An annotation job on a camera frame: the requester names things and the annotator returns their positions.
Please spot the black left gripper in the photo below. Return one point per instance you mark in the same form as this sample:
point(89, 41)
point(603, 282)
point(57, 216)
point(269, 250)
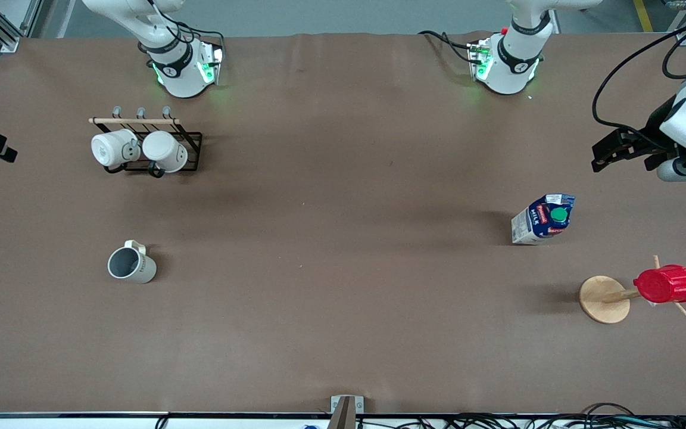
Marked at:
point(652, 133)

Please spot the white mug with grey interior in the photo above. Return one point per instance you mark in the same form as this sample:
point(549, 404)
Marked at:
point(134, 267)

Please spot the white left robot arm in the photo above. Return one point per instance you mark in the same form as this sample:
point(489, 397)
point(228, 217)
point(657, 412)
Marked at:
point(518, 56)

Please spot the blue white milk carton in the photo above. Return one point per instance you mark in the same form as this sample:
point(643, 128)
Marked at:
point(539, 220)

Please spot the red plastic cup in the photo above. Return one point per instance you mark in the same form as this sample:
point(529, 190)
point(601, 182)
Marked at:
point(666, 284)

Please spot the wooden mug tree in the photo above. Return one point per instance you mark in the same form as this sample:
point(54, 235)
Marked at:
point(604, 299)

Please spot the metal table bracket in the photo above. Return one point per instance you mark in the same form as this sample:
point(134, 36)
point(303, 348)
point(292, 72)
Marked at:
point(346, 411)

